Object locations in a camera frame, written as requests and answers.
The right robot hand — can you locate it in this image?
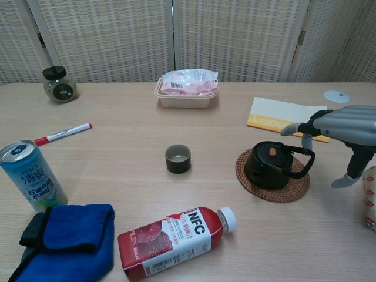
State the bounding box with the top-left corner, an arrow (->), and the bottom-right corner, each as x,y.
280,105 -> 376,189

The black teapot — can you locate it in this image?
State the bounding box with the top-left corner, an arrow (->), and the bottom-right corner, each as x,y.
244,140 -> 316,190

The brown round woven coaster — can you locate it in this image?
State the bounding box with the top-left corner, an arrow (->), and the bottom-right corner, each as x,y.
235,147 -> 311,203

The yellow white Lexicon book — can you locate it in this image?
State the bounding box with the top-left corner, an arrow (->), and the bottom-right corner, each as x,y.
246,96 -> 331,144

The gold red snack packet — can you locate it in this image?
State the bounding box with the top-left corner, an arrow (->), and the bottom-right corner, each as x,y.
361,166 -> 376,234

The beige food tray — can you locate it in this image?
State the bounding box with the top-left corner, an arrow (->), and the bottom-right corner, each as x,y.
153,78 -> 220,109

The pink white snack packet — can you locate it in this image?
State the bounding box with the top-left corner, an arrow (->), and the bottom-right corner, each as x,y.
162,69 -> 219,97

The small dark teacup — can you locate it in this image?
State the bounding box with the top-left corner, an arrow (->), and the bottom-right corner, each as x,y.
164,144 -> 192,174

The red NFC juice bottle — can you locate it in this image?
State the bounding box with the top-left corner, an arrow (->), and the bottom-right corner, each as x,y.
117,206 -> 238,282

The beige woven folding screen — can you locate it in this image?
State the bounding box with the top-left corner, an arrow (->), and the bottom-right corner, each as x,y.
0,0 -> 376,86

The red white marker pen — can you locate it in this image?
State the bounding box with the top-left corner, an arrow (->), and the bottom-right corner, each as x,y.
33,122 -> 93,146

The glass jar black lid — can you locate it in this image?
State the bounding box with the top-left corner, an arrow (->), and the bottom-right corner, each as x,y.
42,66 -> 78,103

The blue folded cloth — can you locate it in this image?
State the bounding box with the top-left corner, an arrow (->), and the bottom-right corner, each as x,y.
8,203 -> 115,282

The light blue drink can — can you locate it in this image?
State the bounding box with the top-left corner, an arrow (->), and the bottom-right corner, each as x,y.
0,139 -> 69,213

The grey round cable grommet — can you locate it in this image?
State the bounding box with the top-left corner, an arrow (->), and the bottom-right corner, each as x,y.
323,90 -> 351,103

